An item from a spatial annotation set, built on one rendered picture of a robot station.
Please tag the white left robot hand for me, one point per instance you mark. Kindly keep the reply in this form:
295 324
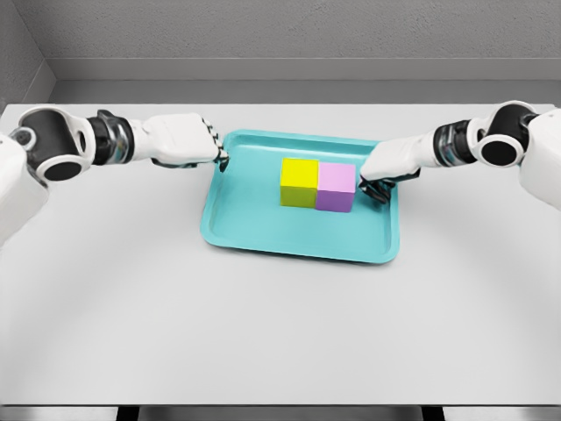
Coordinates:
184 138

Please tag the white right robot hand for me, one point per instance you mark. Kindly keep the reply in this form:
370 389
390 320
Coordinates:
388 160

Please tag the purple cube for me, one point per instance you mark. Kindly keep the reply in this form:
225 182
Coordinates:
335 186

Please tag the yellow cube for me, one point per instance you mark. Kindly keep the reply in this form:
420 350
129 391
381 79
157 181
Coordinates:
299 180

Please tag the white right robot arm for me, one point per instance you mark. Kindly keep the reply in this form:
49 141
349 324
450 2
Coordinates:
495 144

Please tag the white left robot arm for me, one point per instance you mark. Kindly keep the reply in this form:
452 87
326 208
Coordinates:
66 149

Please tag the teal rectangular tray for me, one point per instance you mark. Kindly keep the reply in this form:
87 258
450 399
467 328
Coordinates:
263 219

